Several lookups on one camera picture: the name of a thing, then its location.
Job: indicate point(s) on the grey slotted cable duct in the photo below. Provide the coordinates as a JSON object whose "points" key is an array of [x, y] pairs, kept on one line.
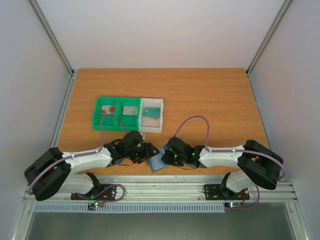
{"points": [[129, 208]]}

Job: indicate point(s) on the green bin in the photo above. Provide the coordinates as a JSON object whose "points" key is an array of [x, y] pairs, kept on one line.
{"points": [[129, 122], [108, 124]]}

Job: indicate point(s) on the left aluminium frame post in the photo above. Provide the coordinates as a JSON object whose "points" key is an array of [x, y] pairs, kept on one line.
{"points": [[48, 30]]}

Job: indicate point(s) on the left green bin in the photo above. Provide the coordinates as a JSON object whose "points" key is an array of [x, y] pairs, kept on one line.
{"points": [[108, 124]]}

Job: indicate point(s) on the small circuit board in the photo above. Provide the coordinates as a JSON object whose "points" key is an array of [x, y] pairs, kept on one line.
{"points": [[95, 206], [232, 205]]}

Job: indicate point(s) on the teal leather card holder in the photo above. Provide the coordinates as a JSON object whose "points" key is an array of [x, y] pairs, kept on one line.
{"points": [[155, 163]]}

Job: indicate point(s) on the grey white card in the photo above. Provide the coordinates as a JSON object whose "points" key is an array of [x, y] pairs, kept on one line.
{"points": [[130, 110]]}

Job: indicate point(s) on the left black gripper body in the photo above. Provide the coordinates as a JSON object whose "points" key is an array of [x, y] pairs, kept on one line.
{"points": [[137, 155]]}

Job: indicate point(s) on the white translucent bin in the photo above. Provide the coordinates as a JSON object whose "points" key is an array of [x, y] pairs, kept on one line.
{"points": [[149, 125]]}

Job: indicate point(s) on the teal card in bin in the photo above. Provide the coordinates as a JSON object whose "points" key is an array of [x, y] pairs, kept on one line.
{"points": [[152, 112]]}

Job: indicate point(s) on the left small circuit board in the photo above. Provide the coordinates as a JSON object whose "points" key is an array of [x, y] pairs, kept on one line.
{"points": [[95, 206]]}

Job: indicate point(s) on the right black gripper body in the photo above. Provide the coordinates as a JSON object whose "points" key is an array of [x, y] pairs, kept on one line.
{"points": [[167, 158]]}

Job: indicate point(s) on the aluminium frame post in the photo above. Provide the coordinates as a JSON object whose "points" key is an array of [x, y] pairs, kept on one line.
{"points": [[269, 34], [48, 30]]}

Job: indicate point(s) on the right aluminium frame post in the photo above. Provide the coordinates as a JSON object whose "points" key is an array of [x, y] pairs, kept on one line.
{"points": [[269, 34]]}

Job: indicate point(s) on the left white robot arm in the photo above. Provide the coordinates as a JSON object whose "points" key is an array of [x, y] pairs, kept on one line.
{"points": [[50, 173]]}

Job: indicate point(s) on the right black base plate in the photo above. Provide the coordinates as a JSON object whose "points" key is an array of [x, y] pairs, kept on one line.
{"points": [[214, 192]]}

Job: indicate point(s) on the middle green bin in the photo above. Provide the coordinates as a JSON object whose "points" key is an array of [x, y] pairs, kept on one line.
{"points": [[129, 122]]}

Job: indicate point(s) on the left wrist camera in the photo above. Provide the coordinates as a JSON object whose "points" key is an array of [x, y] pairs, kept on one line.
{"points": [[143, 135]]}

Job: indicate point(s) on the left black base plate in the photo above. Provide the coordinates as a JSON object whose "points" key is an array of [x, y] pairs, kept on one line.
{"points": [[104, 192]]}

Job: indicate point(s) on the red and white card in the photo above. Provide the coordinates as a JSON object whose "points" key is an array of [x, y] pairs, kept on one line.
{"points": [[108, 109]]}

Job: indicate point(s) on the right small circuit board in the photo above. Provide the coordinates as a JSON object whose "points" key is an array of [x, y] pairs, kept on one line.
{"points": [[232, 205]]}

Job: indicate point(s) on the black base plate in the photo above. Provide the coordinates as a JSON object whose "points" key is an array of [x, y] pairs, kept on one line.
{"points": [[214, 192], [104, 192]]}

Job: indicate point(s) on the aluminium front rail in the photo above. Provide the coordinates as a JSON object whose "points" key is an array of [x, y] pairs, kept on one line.
{"points": [[177, 189]]}

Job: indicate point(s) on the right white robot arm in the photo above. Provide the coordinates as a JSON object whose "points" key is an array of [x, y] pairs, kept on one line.
{"points": [[258, 166]]}

